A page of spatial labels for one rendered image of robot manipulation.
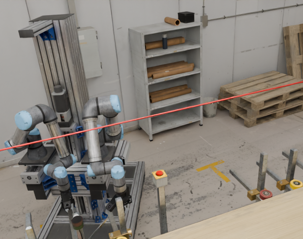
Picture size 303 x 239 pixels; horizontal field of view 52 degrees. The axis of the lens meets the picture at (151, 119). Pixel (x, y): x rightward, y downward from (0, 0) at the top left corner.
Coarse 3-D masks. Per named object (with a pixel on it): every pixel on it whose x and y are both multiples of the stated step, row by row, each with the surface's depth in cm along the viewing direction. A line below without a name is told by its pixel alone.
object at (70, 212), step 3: (69, 210) 214; (69, 213) 211; (69, 216) 209; (72, 216) 209; (69, 219) 206; (72, 228) 199; (72, 231) 197; (75, 231) 196; (72, 234) 194; (75, 234) 194; (72, 237) 192; (75, 237) 192
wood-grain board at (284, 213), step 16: (288, 192) 208; (240, 208) 198; (256, 208) 197; (272, 208) 196; (288, 208) 195; (192, 224) 189; (208, 224) 188; (224, 224) 187; (240, 224) 187; (256, 224) 186; (272, 224) 185; (288, 224) 184
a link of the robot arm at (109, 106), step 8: (104, 96) 196; (112, 96) 195; (104, 104) 192; (112, 104) 193; (120, 104) 204; (104, 112) 195; (112, 112) 196; (112, 120) 209; (112, 128) 219; (120, 128) 229; (112, 136) 228; (120, 136) 232
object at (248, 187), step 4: (232, 168) 247; (232, 172) 243; (236, 172) 242; (236, 176) 238; (240, 176) 237; (240, 180) 234; (244, 180) 233; (244, 184) 229; (248, 184) 228; (248, 188) 225; (252, 188) 224; (256, 196) 218; (260, 200) 213
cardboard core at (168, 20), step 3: (165, 18) 429; (168, 18) 423; (171, 18) 417; (174, 18) 413; (165, 21) 431; (168, 21) 423; (171, 21) 414; (174, 21) 408; (177, 21) 415; (174, 24) 411; (177, 24) 413
